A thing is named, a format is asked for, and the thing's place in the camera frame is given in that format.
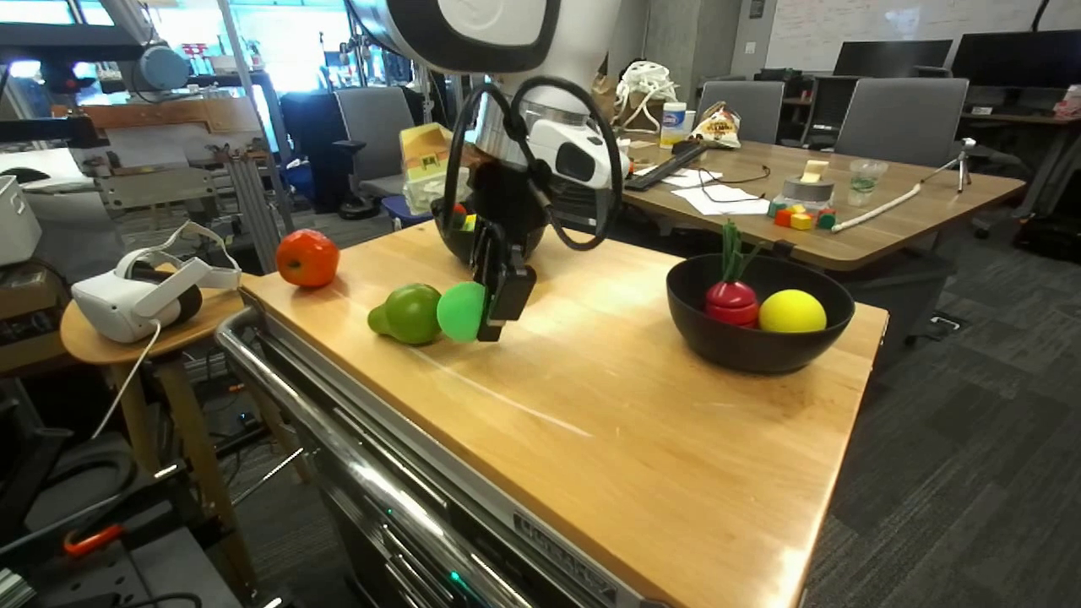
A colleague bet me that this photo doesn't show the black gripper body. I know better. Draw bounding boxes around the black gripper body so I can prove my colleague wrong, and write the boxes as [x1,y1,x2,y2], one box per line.
[466,158,551,275]

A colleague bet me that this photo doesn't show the bright green toy ball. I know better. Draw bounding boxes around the bright green toy ball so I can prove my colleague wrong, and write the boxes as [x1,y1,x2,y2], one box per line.
[433,279,489,347]

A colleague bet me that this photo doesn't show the green toy pear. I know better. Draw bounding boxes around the green toy pear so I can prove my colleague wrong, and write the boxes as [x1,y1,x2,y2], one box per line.
[365,279,445,351]

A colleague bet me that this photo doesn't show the red toy radish green leaves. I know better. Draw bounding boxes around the red toy radish green leaves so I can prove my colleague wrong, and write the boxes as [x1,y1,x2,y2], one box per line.
[703,216,763,330]

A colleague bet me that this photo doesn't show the grey fabric office chair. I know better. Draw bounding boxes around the grey fabric office chair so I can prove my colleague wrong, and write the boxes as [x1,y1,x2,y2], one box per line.
[695,79,788,145]
[834,75,973,172]
[330,80,422,220]

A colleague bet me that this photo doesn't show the black keyboard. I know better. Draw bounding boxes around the black keyboard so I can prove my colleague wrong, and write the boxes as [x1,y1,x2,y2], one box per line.
[622,136,715,191]

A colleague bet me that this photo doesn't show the white net bag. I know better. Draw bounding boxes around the white net bag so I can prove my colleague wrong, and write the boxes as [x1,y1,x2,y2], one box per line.
[616,57,683,132]

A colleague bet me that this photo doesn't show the clear water bottle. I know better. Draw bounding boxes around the clear water bottle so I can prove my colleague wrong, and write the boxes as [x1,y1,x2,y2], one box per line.
[659,97,694,148]

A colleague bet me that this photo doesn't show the red orange tomato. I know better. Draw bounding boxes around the red orange tomato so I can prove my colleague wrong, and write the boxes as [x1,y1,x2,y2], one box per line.
[274,226,344,294]

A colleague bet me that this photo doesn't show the white paper sheets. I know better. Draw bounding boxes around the white paper sheets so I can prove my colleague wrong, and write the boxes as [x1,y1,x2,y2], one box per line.
[672,164,774,220]

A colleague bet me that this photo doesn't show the beige crumpled object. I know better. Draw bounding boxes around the beige crumpled object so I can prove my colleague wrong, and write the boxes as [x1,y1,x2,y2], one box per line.
[694,97,746,153]

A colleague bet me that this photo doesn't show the round wooden stool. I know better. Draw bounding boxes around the round wooden stool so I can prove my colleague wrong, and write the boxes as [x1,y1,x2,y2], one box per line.
[58,284,256,606]

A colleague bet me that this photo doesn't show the metal tool cart cabinet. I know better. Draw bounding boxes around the metal tool cart cabinet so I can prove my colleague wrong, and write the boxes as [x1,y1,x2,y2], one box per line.
[239,319,664,608]

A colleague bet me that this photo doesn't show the colourful toy blocks cluster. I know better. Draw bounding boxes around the colourful toy blocks cluster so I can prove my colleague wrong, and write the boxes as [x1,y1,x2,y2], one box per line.
[772,200,842,236]

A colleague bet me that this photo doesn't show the clear plastic container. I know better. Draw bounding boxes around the clear plastic container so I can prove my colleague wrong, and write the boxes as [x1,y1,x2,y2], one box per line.
[782,172,842,214]

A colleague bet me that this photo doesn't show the clear plastic cup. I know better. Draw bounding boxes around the clear plastic cup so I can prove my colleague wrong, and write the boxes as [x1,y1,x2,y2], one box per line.
[845,154,895,196]

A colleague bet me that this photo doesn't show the white VR headset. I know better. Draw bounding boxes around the white VR headset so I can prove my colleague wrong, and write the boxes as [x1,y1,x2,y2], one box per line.
[67,216,247,347]

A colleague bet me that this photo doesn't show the white plastic stick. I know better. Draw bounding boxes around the white plastic stick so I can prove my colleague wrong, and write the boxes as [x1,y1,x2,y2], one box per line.
[829,179,960,236]

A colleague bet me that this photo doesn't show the wooden meeting table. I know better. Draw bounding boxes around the wooden meeting table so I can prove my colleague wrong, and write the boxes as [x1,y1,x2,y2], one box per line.
[620,132,1032,279]

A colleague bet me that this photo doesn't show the black computer monitor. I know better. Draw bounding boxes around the black computer monitor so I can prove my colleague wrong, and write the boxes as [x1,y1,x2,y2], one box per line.
[831,38,955,80]
[949,26,1081,93]

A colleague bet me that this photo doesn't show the white plastic device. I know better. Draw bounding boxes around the white plastic device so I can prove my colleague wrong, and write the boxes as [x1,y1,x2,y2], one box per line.
[0,172,49,271]

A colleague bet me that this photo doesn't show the tan wrist camera box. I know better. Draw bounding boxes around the tan wrist camera box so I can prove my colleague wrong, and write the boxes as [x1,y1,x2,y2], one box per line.
[396,118,458,220]

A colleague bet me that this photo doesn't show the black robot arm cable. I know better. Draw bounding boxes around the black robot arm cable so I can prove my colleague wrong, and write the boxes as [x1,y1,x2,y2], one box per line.
[438,75,625,253]

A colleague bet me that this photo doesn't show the steel cart handle bar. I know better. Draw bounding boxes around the steel cart handle bar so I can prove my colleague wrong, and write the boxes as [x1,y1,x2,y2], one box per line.
[213,309,534,608]

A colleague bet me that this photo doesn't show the aluminium frame stand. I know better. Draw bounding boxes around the aluminium frame stand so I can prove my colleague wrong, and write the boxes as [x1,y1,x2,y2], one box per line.
[217,140,299,278]

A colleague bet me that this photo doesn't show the white headset cable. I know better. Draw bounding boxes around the white headset cable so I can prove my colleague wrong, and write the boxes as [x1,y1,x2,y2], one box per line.
[87,319,165,447]

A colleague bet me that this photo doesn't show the orange handled clamp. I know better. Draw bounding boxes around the orange handled clamp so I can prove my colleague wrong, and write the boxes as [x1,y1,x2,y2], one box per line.
[62,520,129,561]

